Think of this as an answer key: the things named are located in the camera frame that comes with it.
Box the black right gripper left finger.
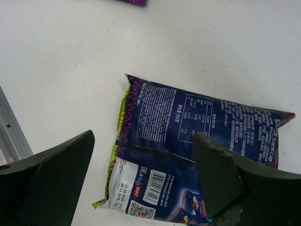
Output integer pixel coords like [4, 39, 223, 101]
[0, 130, 95, 226]

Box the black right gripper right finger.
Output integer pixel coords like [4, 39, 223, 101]
[193, 133, 301, 226]

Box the large dark blue candy bag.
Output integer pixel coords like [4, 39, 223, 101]
[93, 75, 295, 226]

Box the brown purple M&M's packet right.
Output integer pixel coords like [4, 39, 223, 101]
[118, 0, 147, 7]

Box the aluminium front rail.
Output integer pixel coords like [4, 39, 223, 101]
[0, 90, 33, 165]

